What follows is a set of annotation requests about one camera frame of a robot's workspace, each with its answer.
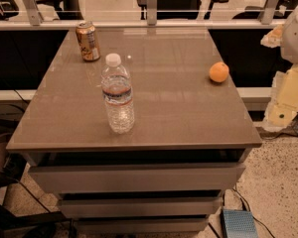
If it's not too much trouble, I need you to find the orange soda can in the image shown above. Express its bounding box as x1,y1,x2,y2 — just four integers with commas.
75,21,100,61

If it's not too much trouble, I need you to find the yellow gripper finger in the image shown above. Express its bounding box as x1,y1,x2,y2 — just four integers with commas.
260,25,283,48
267,64,298,127

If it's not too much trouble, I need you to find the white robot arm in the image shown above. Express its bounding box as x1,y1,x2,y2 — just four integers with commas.
260,5,298,132

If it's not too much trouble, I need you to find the orange fruit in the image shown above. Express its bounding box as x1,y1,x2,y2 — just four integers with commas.
209,61,229,83

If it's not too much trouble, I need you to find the clear plastic water bottle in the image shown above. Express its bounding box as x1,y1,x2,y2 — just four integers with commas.
101,54,135,134

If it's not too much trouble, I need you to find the grey drawer cabinet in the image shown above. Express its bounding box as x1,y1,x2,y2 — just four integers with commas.
8,28,261,233

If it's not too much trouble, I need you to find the black office chair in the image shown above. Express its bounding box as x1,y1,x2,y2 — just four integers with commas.
137,0,229,20

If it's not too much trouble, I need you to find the black floor cable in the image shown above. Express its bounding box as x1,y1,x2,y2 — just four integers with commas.
230,185,276,238

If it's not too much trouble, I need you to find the metal partition post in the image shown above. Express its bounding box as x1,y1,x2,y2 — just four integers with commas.
147,0,157,26

